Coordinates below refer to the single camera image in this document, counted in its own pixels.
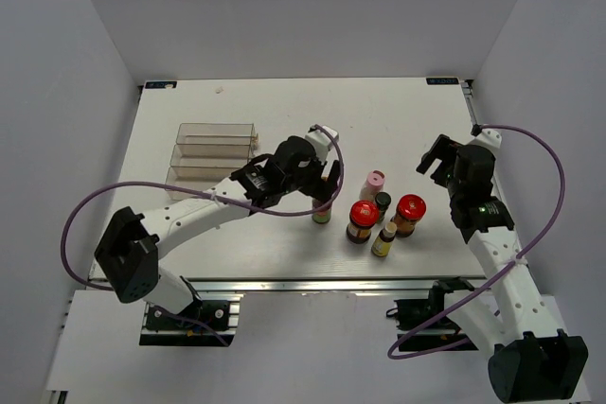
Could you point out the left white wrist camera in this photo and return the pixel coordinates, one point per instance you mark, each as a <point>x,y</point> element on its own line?
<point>321,140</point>

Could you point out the right blue table label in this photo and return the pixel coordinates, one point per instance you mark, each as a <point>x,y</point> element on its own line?
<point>442,81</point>

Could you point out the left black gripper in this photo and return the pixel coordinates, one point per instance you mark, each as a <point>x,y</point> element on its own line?
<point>329,185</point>

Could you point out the right red lid sauce jar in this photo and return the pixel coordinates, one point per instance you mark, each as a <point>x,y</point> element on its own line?
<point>410,209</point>

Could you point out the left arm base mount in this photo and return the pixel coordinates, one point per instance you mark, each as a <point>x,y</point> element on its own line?
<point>211,321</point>

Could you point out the blue table label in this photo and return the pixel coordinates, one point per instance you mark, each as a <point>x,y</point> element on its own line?
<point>160,84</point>
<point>442,81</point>

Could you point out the small black cap jar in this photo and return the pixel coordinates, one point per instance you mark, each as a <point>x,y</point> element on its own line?
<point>382,200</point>

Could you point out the left red lid sauce jar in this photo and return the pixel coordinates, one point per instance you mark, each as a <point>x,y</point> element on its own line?
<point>363,215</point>

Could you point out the left blue table label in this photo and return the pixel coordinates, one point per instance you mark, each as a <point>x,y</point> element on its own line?
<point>160,84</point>

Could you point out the clear tiered acrylic rack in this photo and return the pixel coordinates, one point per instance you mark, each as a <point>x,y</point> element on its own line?
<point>206,153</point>

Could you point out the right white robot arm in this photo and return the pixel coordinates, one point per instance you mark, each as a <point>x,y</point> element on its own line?
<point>530,356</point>

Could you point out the small yellow bottle brown cap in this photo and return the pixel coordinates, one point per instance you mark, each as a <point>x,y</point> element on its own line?
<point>382,243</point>

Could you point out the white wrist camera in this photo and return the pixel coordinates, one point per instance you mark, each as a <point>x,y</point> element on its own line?
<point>487,138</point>
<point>321,140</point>

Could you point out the green bottle yellow cap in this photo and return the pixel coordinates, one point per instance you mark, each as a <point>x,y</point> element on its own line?
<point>321,212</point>

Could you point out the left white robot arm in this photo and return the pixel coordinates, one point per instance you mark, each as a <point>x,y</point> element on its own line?
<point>133,244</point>

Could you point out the pink cap white bottle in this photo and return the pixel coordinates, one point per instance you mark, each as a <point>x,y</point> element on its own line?
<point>373,184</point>

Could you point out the red lid sauce jar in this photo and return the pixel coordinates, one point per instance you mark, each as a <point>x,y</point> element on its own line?
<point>410,209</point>
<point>363,215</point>

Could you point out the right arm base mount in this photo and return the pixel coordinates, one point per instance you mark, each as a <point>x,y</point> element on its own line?
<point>410,312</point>

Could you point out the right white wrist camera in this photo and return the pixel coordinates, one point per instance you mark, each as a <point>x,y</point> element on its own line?
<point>487,138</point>

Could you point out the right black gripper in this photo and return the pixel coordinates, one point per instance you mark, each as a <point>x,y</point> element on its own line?
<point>444,149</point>

